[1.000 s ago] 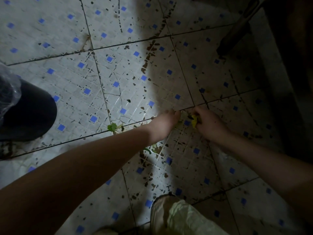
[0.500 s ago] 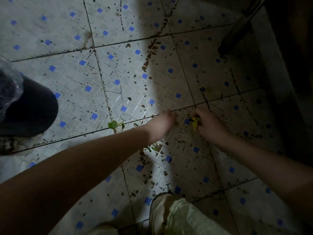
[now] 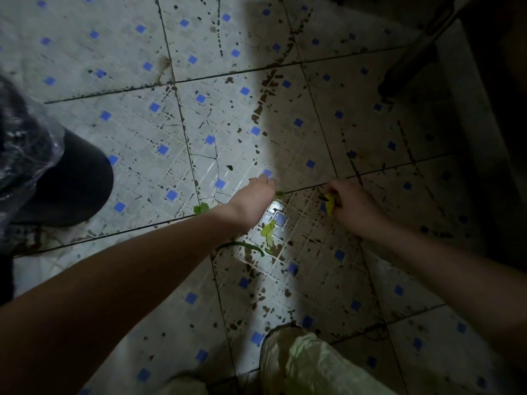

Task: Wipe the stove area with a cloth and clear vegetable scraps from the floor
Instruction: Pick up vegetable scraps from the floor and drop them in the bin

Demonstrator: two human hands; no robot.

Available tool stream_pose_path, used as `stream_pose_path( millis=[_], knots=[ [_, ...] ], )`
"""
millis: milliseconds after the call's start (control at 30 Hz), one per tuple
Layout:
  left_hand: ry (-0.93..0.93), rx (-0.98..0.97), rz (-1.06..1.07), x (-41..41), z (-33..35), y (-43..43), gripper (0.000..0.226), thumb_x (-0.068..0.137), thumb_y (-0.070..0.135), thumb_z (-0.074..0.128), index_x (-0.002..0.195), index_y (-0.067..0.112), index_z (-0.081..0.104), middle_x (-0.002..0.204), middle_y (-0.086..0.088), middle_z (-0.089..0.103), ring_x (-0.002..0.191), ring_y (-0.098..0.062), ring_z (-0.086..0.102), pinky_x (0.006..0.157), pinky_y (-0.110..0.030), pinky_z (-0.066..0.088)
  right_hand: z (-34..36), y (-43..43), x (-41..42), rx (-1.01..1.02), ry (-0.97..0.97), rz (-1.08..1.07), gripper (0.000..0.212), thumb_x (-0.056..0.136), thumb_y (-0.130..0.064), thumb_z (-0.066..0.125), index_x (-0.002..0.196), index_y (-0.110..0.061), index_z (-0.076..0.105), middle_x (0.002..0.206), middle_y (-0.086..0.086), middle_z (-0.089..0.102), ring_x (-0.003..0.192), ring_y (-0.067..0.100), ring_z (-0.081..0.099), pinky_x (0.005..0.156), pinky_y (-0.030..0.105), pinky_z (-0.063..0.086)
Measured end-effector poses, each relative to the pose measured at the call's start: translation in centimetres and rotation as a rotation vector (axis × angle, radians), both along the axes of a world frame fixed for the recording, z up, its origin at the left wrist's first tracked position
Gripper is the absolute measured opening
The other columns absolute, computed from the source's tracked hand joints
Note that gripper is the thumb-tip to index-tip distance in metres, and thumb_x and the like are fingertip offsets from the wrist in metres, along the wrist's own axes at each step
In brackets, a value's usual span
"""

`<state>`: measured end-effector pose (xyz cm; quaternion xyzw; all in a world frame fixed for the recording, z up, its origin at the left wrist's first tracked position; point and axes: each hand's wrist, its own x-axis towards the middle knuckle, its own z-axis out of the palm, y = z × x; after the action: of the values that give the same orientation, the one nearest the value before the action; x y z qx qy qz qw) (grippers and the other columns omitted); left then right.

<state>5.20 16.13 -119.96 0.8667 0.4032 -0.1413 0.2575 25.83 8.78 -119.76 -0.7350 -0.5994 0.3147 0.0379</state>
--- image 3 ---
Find pile of green vegetable scraps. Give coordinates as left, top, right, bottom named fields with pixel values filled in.
left=193, top=191, right=285, bottom=258

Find person's left forearm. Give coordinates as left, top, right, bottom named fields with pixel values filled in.
left=0, top=205, right=248, bottom=395

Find dark trash bin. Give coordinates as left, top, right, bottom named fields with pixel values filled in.
left=0, top=77, right=115, bottom=229

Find person's right hand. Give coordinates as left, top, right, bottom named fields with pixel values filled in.
left=321, top=178, right=390, bottom=239

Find clear bin liner bag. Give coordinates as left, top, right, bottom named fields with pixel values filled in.
left=0, top=76, right=66, bottom=243

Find person's right forearm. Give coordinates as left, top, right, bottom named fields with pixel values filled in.
left=366, top=219, right=527, bottom=379

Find dark wooden stool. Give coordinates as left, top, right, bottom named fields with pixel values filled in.
left=378, top=0, right=527, bottom=264

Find person's left hand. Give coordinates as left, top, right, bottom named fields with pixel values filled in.
left=224, top=173, right=277, bottom=233

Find dark brown cabinet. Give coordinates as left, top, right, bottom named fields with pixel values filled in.
left=0, top=252, right=15, bottom=305

